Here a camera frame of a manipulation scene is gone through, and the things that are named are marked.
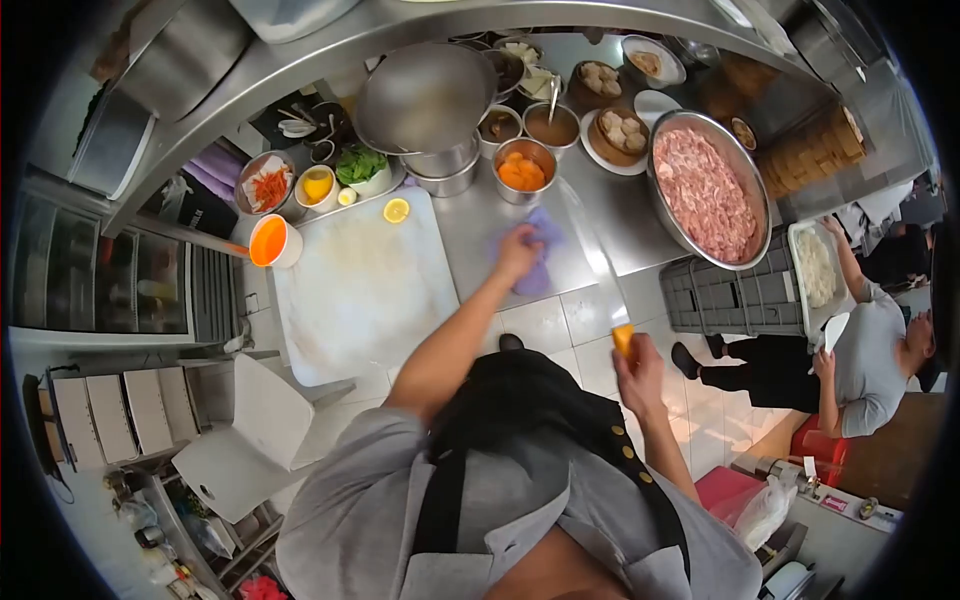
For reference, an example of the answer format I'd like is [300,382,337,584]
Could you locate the person's right hand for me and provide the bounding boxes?
[611,333,669,423]

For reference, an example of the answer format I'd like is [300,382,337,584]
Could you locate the person's left hand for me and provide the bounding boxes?
[491,223,547,286]

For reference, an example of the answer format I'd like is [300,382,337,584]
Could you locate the person's right fingers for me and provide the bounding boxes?
[631,333,669,376]

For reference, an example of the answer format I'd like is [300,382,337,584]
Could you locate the purple cleaning cloth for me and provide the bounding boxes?
[489,206,565,297]

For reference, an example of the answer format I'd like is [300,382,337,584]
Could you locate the orange handled cleaver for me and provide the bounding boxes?
[555,178,637,360]

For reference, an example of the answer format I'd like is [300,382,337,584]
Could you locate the steel pot of orange pieces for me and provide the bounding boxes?
[492,137,558,206]

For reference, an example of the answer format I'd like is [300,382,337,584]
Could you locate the grey plastic crate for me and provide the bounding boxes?
[658,225,811,337]

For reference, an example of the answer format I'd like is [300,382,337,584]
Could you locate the white round plate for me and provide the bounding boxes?
[579,108,652,177]

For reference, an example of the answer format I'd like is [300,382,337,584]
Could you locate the stack of steel pots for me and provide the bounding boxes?
[399,135,483,199]

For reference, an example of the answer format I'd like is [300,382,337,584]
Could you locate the steel pot of brown sauce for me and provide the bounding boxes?
[522,101,582,151]

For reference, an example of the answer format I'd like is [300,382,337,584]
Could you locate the steel pot of dark sauce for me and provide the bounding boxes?
[477,105,524,159]

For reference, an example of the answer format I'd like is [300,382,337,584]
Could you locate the bamboo steamer of dumplings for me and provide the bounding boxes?
[587,106,649,168]
[567,60,625,114]

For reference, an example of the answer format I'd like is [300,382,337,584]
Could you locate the red bin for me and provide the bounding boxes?
[693,465,768,526]

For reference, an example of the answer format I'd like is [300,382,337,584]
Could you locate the steel bowl of white pieces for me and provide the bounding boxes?
[517,66,565,102]
[495,36,545,69]

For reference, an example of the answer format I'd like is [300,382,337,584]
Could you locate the large steel bowl of mince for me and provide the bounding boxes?
[646,109,774,272]

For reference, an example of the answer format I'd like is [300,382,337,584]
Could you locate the dark steel bowl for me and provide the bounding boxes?
[483,48,526,97]

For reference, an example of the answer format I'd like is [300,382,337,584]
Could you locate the large upturned steel bowl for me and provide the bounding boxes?
[352,42,498,156]

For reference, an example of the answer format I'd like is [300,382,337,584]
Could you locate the white bowl of greens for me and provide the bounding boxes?
[334,144,394,199]

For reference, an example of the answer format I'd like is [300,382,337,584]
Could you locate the white cutting board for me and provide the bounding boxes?
[271,186,460,388]

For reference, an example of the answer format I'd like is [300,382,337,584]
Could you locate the empty white plate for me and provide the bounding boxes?
[633,90,684,129]

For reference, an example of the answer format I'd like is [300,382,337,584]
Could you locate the white tray of white food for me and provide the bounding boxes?
[787,217,858,346]

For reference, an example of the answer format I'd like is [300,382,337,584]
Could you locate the white scoop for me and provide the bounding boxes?
[808,312,851,375]

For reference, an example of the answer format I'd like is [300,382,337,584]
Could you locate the person's body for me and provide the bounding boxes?
[276,348,765,600]

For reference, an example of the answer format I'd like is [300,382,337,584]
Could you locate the red stool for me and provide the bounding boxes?
[789,412,852,489]

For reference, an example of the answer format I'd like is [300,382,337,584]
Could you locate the white plastic bag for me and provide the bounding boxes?
[731,474,800,552]

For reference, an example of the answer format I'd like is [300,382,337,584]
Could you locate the white plate with food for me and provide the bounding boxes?
[621,35,687,90]

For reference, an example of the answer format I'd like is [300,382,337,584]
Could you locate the white cup of yellow sauce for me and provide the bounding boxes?
[294,165,341,214]

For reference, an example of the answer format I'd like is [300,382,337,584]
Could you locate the stack of bamboo steamers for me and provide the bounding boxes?
[753,105,869,200]

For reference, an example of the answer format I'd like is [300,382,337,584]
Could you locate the white counter machine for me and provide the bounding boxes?
[731,453,905,600]

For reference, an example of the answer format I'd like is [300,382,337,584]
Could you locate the orange ladle cup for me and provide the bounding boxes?
[196,213,304,270]

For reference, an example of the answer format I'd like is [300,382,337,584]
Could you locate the steel bowl of carrot strips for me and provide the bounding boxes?
[234,150,297,219]

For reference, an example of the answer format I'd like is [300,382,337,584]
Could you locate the pile of purple cloths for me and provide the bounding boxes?
[182,142,245,204]

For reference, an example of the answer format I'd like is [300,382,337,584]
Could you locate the white plastic chair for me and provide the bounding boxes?
[171,352,357,525]

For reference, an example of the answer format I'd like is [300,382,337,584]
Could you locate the steel overhead shelf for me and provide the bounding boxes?
[101,0,841,237]

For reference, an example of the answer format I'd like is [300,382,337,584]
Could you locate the black bag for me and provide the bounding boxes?
[138,171,240,241]

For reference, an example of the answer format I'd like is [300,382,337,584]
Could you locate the glass door fridge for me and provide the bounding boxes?
[7,168,241,350]

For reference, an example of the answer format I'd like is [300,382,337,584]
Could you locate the rack of white boxes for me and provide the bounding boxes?
[37,365,202,474]

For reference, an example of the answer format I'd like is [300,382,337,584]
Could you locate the steel rack with bottles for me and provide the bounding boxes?
[105,465,286,600]

